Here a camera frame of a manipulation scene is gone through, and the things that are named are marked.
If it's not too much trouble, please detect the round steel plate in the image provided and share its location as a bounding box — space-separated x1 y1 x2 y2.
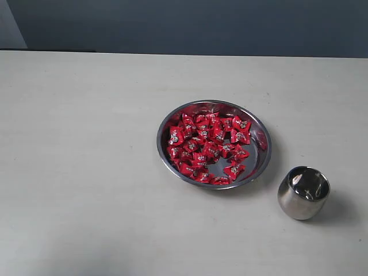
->
156 100 271 190

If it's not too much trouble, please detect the stainless steel cup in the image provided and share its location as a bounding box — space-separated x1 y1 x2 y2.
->
277 166 330 220

